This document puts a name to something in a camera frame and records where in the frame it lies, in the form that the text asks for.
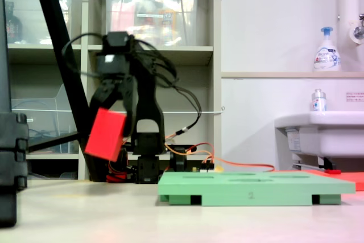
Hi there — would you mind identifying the red square block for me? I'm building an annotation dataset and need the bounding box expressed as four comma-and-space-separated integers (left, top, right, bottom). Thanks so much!
84, 107, 128, 163

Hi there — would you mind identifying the large clear plastic bin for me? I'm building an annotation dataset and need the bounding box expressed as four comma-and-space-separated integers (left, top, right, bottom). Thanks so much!
104, 0, 200, 47

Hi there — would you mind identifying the beige shelf unit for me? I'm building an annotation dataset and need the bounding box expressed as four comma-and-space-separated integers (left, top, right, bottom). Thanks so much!
2, 0, 223, 182

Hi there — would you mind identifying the clear plastic file holder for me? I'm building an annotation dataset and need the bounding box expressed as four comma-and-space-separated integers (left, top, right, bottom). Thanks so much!
11, 83, 80, 155

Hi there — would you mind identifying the black tripod leg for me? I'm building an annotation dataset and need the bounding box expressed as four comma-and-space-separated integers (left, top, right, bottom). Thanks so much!
30, 0, 108, 183
0, 0, 13, 113

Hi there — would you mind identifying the black tripod brace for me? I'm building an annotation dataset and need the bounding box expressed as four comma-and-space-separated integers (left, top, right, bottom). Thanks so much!
27, 131, 81, 154

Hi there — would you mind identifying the clear plastic storage bin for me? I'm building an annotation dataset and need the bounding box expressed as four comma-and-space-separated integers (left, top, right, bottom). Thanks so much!
3, 0, 73, 46

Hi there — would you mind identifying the dark glass bottle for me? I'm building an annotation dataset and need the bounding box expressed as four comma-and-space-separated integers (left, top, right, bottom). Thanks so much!
5, 1, 24, 44

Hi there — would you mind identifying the notched black stack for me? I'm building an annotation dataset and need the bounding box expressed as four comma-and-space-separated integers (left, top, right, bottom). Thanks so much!
0, 112, 30, 228

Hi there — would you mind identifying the green shape sorting board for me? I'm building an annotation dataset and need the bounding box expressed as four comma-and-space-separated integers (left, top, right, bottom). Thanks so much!
156, 171, 357, 207

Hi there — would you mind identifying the small clear sanitizer bottle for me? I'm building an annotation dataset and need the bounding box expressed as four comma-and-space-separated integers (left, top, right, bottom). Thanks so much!
310, 88, 328, 112

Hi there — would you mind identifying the white sink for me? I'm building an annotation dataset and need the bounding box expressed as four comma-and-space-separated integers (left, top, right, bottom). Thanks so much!
274, 110, 364, 170

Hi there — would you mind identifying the white foam soap bottle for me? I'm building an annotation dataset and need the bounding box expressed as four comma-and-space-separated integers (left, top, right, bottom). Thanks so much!
313, 26, 342, 72

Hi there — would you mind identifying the metal faucet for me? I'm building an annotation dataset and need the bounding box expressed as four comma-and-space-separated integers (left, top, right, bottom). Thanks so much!
349, 13, 364, 46

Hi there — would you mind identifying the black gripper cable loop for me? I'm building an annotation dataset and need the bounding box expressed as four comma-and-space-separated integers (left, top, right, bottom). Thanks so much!
60, 32, 105, 79

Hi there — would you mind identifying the thin orange wire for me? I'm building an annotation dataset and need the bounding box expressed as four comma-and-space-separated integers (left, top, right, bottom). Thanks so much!
164, 133, 275, 174

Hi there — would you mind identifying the white wall sticker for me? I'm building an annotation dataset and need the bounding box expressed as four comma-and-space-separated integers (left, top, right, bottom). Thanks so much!
345, 92, 364, 102

